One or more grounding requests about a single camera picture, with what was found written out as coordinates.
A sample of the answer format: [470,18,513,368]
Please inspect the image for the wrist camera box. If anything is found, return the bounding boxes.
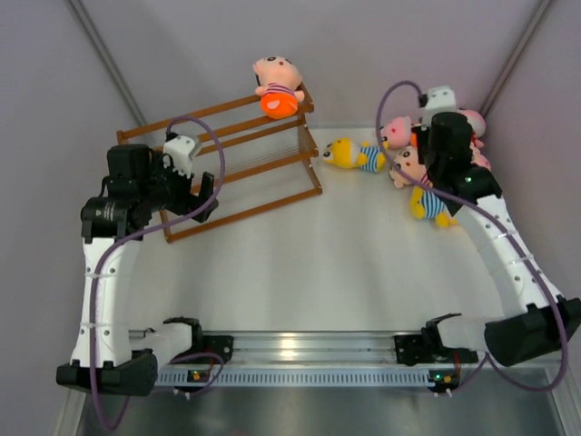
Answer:
[419,85,458,126]
[162,134,202,179]

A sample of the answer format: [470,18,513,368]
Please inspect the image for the yellow striped plush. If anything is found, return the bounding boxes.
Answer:
[409,186,458,228]
[322,138,387,173]

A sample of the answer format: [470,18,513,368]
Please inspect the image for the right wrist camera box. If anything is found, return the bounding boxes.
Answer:
[419,85,458,126]

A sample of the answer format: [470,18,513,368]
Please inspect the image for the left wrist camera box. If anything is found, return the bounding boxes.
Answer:
[162,134,202,179]

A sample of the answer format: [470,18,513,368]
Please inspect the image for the boy doll orange pants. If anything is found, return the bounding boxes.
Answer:
[389,145,432,189]
[253,56,305,120]

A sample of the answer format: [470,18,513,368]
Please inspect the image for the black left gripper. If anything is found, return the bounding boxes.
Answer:
[138,152,217,223]

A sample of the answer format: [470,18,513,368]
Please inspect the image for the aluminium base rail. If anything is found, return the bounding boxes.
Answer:
[154,332,490,396]

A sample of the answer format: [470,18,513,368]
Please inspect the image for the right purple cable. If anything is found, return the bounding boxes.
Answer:
[376,80,572,394]

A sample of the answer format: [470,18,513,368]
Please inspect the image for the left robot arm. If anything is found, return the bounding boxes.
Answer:
[55,135,218,397]

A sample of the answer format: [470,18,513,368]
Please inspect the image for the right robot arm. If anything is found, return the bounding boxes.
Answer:
[417,112,580,367]

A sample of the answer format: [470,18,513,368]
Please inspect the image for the wooden shelf rack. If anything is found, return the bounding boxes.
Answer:
[117,84,323,243]

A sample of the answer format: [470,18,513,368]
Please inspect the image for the pink pig plush top right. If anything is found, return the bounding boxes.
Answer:
[458,108,487,149]

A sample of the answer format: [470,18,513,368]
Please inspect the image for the pink pig plush lower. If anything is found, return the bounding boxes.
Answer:
[472,148,491,171]

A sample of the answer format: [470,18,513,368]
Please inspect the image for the pink pig plush top left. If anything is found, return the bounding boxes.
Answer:
[380,116,417,150]

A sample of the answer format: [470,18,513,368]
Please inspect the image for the pink pig plush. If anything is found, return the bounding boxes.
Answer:
[458,108,487,149]
[380,116,417,150]
[472,148,491,171]

